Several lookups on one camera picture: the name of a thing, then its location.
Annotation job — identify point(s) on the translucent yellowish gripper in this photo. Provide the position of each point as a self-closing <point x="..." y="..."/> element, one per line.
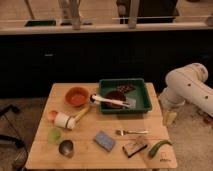
<point x="169" y="117"/>

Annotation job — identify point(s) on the blue sponge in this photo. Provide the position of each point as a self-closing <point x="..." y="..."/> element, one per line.
<point x="105" y="141"/>

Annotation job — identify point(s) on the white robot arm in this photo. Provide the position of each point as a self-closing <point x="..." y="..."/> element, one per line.
<point x="186" y="84"/>

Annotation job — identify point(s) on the dark brown bowl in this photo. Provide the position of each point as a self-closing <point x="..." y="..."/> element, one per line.
<point x="114" y="95"/>

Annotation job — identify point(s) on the red orange bowl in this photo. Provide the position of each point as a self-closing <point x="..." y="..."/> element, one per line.
<point x="77" y="96"/>

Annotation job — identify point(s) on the green plastic tray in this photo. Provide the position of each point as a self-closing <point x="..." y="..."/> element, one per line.
<point x="143" y="103"/>

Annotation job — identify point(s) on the green cucumber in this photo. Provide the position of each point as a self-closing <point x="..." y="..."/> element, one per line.
<point x="153" y="151"/>

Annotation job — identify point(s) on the grey transparent bag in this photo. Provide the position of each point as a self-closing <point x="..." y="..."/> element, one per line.
<point x="131" y="102"/>

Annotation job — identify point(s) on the brown wooden block brush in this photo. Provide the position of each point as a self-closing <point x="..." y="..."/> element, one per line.
<point x="134" y="146"/>

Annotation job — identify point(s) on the silver fork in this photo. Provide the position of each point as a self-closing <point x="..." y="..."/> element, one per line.
<point x="125" y="132"/>

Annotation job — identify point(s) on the dark brown cloth piece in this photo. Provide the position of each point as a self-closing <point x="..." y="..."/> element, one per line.
<point x="125" y="88"/>

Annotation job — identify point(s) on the wooden folding table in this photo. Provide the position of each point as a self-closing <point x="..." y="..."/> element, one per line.
<point x="87" y="153"/>

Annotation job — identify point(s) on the small metal cup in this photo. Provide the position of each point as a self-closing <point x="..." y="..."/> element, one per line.
<point x="66" y="148"/>

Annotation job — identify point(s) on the light green cup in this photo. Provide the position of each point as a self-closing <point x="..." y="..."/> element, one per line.
<point x="54" y="136"/>

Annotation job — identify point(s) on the small orange ball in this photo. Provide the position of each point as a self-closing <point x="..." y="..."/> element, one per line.
<point x="52" y="115"/>

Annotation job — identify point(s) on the black chair base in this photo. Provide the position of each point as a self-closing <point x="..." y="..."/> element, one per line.
<point x="19" y="143"/>

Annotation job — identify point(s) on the white handled dish brush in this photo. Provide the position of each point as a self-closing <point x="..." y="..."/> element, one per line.
<point x="98" y="98"/>

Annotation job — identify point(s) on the white mallet wooden handle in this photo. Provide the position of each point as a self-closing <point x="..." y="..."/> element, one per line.
<point x="68" y="122"/>

